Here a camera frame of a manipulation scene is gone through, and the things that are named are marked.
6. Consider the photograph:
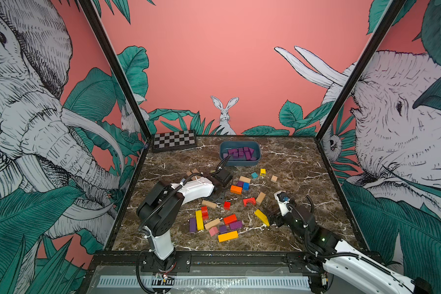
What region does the pink brick front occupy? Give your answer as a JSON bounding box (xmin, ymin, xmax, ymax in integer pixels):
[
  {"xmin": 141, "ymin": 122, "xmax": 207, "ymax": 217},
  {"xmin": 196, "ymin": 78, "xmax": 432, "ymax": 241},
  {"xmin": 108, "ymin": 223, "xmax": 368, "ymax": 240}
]
[{"xmin": 209, "ymin": 227, "xmax": 219, "ymax": 236}]

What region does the long yellow brick front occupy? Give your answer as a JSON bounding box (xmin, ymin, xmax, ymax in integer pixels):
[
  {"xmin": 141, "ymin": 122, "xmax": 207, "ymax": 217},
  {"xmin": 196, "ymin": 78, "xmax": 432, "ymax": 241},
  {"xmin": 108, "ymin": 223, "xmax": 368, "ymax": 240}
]
[{"xmin": 218, "ymin": 230, "xmax": 239, "ymax": 243}]

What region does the metal front rail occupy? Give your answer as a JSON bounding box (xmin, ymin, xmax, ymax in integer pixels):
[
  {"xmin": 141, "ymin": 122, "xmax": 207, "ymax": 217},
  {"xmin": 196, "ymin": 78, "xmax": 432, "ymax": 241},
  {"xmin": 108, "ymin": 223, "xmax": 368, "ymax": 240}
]
[{"xmin": 96, "ymin": 275, "xmax": 311, "ymax": 290}]

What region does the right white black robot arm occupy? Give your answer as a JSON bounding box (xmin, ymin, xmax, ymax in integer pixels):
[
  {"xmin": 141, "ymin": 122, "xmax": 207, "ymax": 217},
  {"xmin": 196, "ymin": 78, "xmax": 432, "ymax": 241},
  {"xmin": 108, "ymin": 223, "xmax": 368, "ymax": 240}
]
[{"xmin": 268, "ymin": 191, "xmax": 433, "ymax": 294}]

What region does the angled yellow brick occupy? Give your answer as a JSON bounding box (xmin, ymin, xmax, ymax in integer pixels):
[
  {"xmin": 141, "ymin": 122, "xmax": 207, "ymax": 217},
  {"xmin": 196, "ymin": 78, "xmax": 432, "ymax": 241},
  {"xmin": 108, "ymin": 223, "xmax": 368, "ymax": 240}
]
[{"xmin": 254, "ymin": 209, "xmax": 270, "ymax": 227}]

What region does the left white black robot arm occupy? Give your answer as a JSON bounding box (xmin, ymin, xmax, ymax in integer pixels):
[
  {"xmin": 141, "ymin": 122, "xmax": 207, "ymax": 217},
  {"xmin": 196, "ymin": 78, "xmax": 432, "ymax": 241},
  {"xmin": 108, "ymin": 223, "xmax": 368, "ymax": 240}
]
[{"xmin": 136, "ymin": 156, "xmax": 233, "ymax": 272}]

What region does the upright yellow brick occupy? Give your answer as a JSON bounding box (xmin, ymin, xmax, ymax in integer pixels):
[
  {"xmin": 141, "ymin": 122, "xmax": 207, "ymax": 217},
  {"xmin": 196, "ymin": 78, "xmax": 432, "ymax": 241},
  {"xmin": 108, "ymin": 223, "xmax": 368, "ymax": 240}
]
[{"xmin": 196, "ymin": 210, "xmax": 204, "ymax": 231}]

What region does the teal plastic storage bin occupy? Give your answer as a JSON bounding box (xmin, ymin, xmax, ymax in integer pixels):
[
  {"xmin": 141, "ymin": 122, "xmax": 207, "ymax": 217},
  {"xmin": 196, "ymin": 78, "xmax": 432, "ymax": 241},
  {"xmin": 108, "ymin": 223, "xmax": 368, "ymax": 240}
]
[{"xmin": 219, "ymin": 140, "xmax": 262, "ymax": 167}]

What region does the purple brick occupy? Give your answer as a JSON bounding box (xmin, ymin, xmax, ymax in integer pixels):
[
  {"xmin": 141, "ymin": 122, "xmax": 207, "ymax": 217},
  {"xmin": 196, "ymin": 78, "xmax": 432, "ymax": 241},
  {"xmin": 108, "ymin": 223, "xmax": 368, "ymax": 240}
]
[
  {"xmin": 243, "ymin": 147, "xmax": 256, "ymax": 161},
  {"xmin": 229, "ymin": 220, "xmax": 243, "ymax": 230},
  {"xmin": 189, "ymin": 218, "xmax": 197, "ymax": 233}
]

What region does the natural wood brick upright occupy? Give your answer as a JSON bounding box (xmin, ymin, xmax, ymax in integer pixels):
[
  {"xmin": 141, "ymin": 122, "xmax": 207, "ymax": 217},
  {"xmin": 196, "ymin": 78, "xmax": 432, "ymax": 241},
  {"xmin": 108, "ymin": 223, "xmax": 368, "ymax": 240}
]
[{"xmin": 256, "ymin": 192, "xmax": 266, "ymax": 205}]

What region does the natural wood brick pair left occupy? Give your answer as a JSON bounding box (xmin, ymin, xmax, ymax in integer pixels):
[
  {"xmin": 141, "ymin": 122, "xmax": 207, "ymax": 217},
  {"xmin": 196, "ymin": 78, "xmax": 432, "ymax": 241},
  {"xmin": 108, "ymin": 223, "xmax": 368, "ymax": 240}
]
[{"xmin": 186, "ymin": 169, "xmax": 203, "ymax": 181}]

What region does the natural wood brick centre back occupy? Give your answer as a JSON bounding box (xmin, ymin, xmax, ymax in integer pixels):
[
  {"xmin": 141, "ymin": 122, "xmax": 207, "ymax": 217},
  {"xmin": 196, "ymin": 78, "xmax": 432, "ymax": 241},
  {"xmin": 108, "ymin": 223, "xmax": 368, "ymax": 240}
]
[{"xmin": 239, "ymin": 176, "xmax": 251, "ymax": 183}]

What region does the black white checkerboard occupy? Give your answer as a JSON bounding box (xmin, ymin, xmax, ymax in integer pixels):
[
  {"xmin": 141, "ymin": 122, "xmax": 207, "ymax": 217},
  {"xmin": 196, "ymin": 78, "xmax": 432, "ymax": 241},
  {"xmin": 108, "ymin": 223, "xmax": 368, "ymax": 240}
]
[{"xmin": 153, "ymin": 130, "xmax": 197, "ymax": 153}]

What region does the orange red brick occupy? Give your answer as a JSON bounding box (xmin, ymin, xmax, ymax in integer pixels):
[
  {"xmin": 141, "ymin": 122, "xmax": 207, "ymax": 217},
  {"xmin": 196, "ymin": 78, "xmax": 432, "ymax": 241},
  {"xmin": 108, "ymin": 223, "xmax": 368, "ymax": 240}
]
[{"xmin": 223, "ymin": 214, "xmax": 238, "ymax": 225}]

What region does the orange brick centre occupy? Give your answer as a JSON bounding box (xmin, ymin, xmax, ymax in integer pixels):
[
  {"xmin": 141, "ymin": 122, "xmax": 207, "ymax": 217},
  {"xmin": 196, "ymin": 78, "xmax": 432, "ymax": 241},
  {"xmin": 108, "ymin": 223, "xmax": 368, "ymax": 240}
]
[{"xmin": 230, "ymin": 185, "xmax": 243, "ymax": 195}]

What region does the natural wood brick front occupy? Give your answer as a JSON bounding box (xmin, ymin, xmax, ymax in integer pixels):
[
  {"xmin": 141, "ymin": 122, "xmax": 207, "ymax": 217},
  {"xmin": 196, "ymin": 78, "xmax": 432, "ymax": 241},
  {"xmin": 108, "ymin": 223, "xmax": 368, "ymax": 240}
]
[{"xmin": 205, "ymin": 218, "xmax": 221, "ymax": 230}]

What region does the red stacked brick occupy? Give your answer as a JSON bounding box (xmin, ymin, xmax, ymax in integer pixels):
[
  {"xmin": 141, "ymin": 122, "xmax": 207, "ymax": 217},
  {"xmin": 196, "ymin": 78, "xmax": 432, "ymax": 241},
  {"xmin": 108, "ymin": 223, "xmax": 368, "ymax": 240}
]
[{"xmin": 201, "ymin": 206, "xmax": 209, "ymax": 220}]

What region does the red arch brick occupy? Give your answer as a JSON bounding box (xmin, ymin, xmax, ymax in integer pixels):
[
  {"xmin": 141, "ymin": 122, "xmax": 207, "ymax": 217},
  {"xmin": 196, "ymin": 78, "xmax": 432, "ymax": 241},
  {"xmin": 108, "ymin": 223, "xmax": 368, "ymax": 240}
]
[{"xmin": 243, "ymin": 197, "xmax": 256, "ymax": 207}]

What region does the natural wood brick middle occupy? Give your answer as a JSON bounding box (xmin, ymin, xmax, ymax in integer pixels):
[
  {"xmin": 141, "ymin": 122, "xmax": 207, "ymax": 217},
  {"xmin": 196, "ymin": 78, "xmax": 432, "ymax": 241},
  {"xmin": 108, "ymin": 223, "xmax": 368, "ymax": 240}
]
[{"xmin": 202, "ymin": 200, "xmax": 218, "ymax": 209}]

